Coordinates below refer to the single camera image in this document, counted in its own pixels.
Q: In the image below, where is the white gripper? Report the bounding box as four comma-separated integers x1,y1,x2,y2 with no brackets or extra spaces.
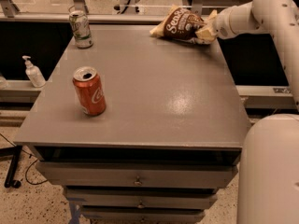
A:
195,2,261,44

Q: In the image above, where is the brown chip bag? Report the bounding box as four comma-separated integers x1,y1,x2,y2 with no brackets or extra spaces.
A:
149,6,211,44

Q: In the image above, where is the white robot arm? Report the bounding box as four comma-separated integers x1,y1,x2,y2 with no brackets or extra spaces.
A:
196,0,299,224

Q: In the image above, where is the grey drawer cabinet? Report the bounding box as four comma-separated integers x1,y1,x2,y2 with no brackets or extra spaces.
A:
13,24,252,224

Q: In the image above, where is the green white soda can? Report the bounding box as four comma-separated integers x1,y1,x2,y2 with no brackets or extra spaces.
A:
69,10,93,49

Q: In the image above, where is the red cola can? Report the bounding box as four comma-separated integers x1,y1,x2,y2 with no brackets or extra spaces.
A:
73,66,106,116

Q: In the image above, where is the white pump dispenser bottle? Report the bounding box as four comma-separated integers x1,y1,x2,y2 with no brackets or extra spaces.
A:
22,55,46,88

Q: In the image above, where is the top grey drawer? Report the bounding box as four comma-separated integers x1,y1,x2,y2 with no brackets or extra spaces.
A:
36,161,237,189

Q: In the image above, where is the grey drawer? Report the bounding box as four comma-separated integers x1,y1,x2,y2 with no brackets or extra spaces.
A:
36,161,237,189
81,206,205,224
64,188,217,209

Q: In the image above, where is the middle grey drawer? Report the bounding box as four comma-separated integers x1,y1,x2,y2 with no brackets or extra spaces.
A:
64,188,217,209

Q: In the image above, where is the bottom grey drawer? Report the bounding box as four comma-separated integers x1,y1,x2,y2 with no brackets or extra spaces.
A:
81,206,205,224

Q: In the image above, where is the black stand leg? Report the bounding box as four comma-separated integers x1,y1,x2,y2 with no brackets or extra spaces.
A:
0,146,21,189

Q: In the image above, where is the metal railing frame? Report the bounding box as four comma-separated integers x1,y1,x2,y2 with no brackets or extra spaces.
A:
0,0,299,28

